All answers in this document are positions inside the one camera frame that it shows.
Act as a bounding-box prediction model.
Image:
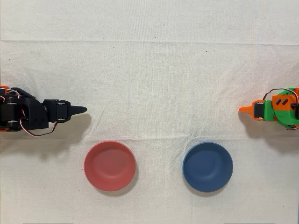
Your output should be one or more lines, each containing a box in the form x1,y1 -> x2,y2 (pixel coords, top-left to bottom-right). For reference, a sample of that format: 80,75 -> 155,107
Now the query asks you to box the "orange arm servo cable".
262,88 -> 299,105

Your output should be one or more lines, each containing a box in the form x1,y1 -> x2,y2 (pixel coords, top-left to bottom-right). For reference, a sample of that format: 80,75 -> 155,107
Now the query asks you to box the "black arm wrist servo cable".
20,116 -> 58,137

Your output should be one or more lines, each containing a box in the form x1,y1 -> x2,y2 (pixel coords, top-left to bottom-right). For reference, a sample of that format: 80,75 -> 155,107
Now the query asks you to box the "pink bowl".
83,140 -> 137,192

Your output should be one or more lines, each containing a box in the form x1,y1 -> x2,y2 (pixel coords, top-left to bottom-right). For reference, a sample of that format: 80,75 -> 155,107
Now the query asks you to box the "black arm long servo cable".
0,88 -> 27,117

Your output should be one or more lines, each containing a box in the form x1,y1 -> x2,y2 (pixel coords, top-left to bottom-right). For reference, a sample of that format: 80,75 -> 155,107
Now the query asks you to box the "blue bowl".
182,141 -> 234,193

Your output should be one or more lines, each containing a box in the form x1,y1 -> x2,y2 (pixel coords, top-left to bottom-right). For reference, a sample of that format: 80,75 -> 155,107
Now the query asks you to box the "white tablecloth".
0,0 -> 299,224

